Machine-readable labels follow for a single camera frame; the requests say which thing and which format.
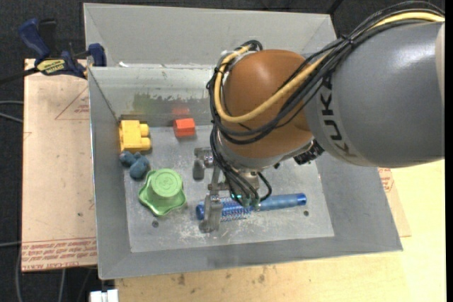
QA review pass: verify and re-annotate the yellow toy building block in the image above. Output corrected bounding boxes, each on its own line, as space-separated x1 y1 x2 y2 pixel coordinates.
117 120 153 154

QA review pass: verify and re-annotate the dark blue lumpy toy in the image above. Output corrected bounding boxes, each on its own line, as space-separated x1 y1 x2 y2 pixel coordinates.
118 151 151 181

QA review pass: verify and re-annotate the green plastic cup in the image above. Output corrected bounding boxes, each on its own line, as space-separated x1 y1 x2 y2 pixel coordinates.
137 168 188 218

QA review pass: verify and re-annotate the blue bristle brush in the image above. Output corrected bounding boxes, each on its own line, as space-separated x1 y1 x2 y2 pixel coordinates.
195 192 308 223

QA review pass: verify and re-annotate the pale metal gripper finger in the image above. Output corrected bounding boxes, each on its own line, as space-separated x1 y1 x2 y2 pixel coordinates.
192 146 215 181
198 194 224 234

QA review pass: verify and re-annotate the grey metal bin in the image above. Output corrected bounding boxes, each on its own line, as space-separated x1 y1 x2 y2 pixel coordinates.
83 2 404 281

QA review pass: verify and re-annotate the black cylinder on white bracket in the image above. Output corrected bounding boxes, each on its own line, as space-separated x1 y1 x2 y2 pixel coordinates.
292 139 326 166

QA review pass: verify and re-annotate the orange-red small block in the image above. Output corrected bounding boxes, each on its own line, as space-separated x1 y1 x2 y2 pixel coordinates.
172 117 197 139

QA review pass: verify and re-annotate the brown cardboard board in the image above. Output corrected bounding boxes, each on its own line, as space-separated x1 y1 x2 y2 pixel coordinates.
21 58 413 273

